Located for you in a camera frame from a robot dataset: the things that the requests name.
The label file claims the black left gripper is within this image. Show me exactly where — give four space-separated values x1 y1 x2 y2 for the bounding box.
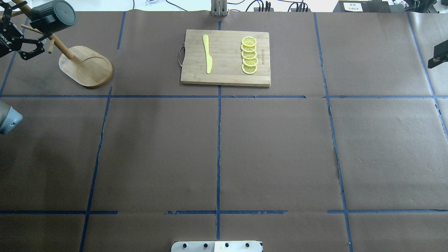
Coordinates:
0 3 46 61

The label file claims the blue ribbed cup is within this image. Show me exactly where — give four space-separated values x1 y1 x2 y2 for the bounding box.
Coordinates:
29 0 77 34

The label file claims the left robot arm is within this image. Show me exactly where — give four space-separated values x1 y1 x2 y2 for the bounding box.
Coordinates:
0 0 45 134

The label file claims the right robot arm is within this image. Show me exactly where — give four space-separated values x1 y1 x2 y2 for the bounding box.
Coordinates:
427 40 448 69

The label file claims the wooden cup storage rack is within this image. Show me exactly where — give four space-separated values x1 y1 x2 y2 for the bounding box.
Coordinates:
12 0 113 88

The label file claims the yellow plastic knife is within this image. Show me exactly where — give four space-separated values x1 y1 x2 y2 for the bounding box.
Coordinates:
203 34 213 74

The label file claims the wooden cutting board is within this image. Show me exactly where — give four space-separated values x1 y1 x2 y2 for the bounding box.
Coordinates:
180 30 271 87

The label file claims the lemon slice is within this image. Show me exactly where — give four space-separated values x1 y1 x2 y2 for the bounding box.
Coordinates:
241 64 258 75
240 36 257 48
241 51 258 60
242 57 259 67
240 44 257 53

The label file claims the aluminium frame post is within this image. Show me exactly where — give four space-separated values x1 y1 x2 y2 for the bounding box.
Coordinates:
210 0 229 16

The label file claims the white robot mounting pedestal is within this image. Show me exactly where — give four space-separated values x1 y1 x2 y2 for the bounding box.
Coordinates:
171 240 264 252

